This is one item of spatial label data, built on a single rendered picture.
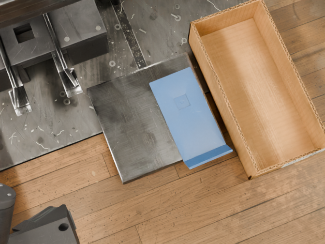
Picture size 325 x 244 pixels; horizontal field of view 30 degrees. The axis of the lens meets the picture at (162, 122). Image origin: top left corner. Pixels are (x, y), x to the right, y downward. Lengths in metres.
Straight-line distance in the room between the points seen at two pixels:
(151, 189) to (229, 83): 0.21
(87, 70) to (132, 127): 0.12
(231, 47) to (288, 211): 0.28
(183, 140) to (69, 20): 0.25
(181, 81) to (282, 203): 0.24
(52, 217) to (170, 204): 0.35
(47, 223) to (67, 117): 0.39
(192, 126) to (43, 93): 0.24
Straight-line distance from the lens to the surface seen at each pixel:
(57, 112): 0.97
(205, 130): 0.93
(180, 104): 0.94
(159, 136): 0.93
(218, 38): 1.00
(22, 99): 0.90
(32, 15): 0.80
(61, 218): 0.60
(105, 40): 0.94
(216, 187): 0.94
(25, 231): 0.61
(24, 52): 0.92
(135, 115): 0.94
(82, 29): 0.92
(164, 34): 1.01
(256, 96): 0.98
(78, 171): 0.95
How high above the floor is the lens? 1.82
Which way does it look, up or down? 75 degrees down
